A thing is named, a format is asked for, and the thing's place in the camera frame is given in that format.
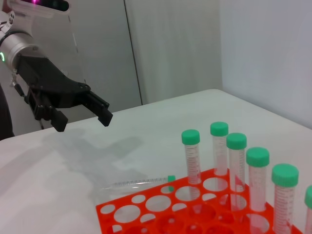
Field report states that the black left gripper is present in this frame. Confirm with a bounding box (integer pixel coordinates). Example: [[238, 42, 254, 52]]
[[16, 55, 113, 133]]

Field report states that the green capped clear test tube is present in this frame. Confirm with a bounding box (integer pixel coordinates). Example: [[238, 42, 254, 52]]
[[210, 121, 229, 176], [226, 133, 247, 210], [101, 175, 176, 193], [272, 163, 299, 234], [246, 147, 270, 213], [181, 129, 202, 199], [304, 185, 312, 234]]

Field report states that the orange test tube rack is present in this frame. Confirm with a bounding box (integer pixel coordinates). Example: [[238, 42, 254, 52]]
[[96, 168, 312, 234]]

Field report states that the clear plastic shield panel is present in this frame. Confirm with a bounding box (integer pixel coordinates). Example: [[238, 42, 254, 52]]
[[31, 9, 86, 84]]

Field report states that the white robot head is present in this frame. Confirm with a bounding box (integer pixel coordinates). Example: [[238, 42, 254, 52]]
[[6, 0, 70, 17]]

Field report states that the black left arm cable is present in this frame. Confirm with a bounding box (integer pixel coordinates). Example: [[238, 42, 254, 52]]
[[9, 73, 46, 130]]

